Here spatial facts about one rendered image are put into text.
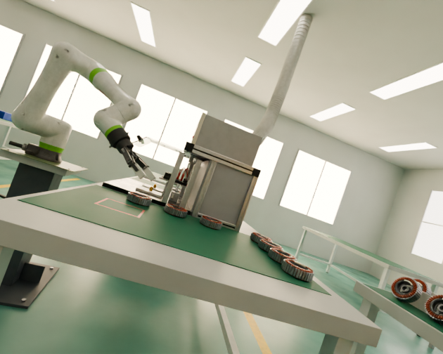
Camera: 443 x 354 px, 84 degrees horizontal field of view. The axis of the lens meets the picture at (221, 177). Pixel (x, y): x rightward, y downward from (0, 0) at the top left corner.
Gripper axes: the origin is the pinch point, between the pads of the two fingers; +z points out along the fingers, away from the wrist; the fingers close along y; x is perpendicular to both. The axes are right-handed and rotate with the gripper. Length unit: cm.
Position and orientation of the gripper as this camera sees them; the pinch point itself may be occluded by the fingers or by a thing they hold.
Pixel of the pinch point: (147, 176)
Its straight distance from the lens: 119.9
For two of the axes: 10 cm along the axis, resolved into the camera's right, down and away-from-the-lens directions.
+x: 7.9, -6.1, 0.0
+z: 6.1, 7.9, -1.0
